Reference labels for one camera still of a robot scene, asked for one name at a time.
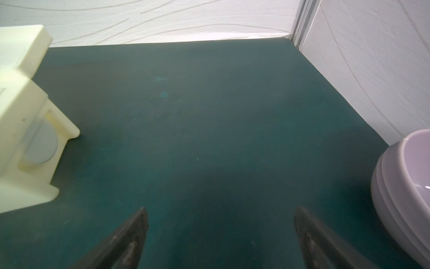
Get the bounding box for cream plastic wrap dispenser box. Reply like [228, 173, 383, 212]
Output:
[1, 25, 80, 213]

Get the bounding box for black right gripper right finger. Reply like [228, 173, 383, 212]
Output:
[294, 206, 377, 269]

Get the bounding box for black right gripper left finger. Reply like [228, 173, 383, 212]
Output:
[70, 208, 149, 269]

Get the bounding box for lilac ceramic bowl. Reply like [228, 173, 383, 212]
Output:
[371, 129, 430, 269]

